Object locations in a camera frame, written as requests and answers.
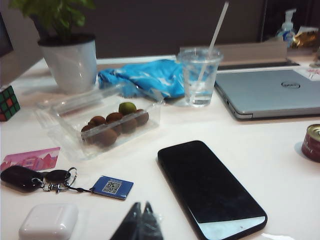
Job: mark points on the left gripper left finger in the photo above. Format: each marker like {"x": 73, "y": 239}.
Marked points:
{"x": 130, "y": 225}

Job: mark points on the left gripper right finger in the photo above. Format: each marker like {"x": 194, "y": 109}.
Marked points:
{"x": 150, "y": 227}

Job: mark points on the red tomato paste can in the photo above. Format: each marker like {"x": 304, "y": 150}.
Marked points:
{"x": 312, "y": 145}

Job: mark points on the blue QR code tag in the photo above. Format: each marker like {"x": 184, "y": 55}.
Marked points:
{"x": 112, "y": 186}

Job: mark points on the black smartphone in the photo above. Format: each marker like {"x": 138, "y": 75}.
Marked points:
{"x": 205, "y": 185}

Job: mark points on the white earbuds case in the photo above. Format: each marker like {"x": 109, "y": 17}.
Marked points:
{"x": 47, "y": 222}

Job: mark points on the black oval key tag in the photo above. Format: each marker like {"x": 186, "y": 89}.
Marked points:
{"x": 56, "y": 176}

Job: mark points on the brown kiwi fruit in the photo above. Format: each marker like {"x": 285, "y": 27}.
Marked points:
{"x": 114, "y": 117}
{"x": 128, "y": 125}
{"x": 106, "y": 138}
{"x": 142, "y": 118}
{"x": 87, "y": 132}
{"x": 97, "y": 121}

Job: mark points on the pink card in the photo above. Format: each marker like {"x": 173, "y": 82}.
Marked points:
{"x": 42, "y": 157}

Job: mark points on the green kiwi fruit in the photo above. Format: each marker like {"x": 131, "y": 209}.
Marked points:
{"x": 127, "y": 108}

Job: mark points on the black car key fob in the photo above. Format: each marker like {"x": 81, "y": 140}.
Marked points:
{"x": 17, "y": 177}

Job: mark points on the clear plastic fruit box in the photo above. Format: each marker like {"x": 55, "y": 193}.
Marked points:
{"x": 62, "y": 120}

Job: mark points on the blue snack bag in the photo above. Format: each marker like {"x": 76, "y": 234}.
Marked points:
{"x": 140, "y": 75}

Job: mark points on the clear plastic cup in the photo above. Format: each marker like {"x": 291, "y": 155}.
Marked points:
{"x": 190, "y": 75}

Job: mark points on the Rubik's cube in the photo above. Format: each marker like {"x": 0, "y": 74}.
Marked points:
{"x": 8, "y": 105}

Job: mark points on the green plant in white pot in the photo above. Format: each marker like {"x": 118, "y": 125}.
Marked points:
{"x": 70, "y": 62}

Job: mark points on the silver Dell laptop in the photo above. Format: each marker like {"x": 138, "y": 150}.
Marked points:
{"x": 262, "y": 92}

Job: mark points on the brown desk divider panel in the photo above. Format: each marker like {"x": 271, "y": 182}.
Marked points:
{"x": 150, "y": 30}

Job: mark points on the beige desk riser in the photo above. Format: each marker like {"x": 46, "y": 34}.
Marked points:
{"x": 250, "y": 52}

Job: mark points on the beige side partition panel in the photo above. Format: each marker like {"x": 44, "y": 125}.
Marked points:
{"x": 25, "y": 50}

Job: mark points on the white drinking straw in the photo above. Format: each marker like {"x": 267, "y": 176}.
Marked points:
{"x": 218, "y": 27}

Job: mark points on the white paper with print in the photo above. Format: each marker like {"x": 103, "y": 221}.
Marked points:
{"x": 313, "y": 73}

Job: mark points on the square mirror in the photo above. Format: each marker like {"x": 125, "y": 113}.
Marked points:
{"x": 272, "y": 20}

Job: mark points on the golden snack bag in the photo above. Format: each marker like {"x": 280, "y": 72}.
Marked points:
{"x": 305, "y": 38}

